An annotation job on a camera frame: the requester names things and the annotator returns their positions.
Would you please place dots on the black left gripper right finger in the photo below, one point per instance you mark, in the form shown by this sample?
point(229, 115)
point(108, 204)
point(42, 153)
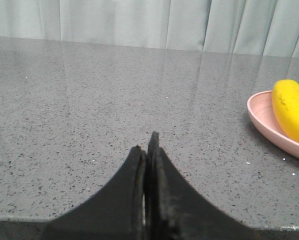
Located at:
point(175, 211)

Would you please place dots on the pale green curtain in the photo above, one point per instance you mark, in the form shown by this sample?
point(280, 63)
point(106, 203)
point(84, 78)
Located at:
point(256, 27)

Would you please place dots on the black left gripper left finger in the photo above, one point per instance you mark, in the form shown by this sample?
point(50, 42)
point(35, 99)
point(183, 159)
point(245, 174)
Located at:
point(113, 213)

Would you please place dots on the pink plate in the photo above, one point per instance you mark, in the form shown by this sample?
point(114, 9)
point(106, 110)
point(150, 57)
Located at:
point(262, 115)

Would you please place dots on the yellow banana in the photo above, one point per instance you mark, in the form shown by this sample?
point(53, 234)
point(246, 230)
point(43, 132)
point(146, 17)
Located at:
point(285, 103)

